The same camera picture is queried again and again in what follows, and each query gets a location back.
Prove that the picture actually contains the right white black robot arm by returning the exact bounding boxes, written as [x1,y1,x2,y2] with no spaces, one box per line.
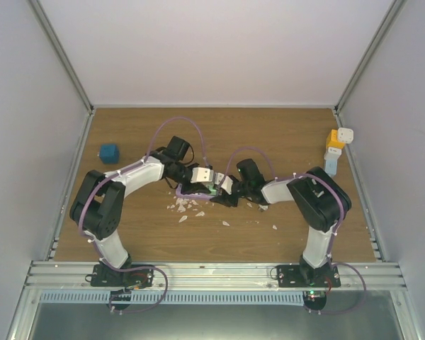
[211,159,352,287]

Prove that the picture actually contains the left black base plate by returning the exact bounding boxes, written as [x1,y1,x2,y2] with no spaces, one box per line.
[85,263,154,289]

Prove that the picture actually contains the yellow plug adapter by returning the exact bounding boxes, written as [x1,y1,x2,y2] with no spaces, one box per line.
[326,129,345,149]

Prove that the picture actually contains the light blue charger block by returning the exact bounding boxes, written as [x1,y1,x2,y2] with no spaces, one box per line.
[324,147,342,178]

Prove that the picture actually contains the slotted grey cable duct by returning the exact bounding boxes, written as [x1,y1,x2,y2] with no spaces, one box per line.
[40,290,304,306]

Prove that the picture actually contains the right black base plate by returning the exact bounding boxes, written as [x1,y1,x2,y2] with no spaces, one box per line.
[269,263,341,288]

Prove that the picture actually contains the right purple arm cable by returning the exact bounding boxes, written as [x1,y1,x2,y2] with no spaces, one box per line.
[226,146,350,245]

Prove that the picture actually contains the purple power strip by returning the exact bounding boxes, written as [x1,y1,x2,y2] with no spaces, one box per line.
[176,183,219,200]

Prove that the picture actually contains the aluminium front rail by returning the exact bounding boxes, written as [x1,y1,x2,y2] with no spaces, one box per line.
[24,261,407,291]

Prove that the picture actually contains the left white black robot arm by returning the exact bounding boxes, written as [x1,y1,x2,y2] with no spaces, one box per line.
[69,136,215,286]

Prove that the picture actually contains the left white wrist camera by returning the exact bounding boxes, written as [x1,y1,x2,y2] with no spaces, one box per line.
[191,167,215,183]

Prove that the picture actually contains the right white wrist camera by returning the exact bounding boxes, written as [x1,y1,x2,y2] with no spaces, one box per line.
[214,172,234,195]

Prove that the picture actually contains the green plug adapter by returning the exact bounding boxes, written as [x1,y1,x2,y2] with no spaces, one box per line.
[206,183,220,196]

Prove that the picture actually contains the white plastic debris pile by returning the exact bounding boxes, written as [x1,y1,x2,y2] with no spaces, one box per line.
[166,197,205,223]

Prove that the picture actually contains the blue cube plug adapter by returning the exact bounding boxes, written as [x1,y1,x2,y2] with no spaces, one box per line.
[98,143,120,164]

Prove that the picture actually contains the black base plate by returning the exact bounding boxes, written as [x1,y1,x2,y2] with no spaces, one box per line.
[85,263,154,289]
[269,263,341,288]

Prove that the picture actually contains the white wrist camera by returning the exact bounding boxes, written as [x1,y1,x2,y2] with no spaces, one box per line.
[214,172,234,195]
[191,167,215,183]

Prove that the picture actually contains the white power strip cord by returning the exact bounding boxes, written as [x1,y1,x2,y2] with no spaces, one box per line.
[247,200,270,213]

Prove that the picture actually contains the white cube adapter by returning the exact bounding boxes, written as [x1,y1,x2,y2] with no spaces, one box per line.
[337,127,354,145]

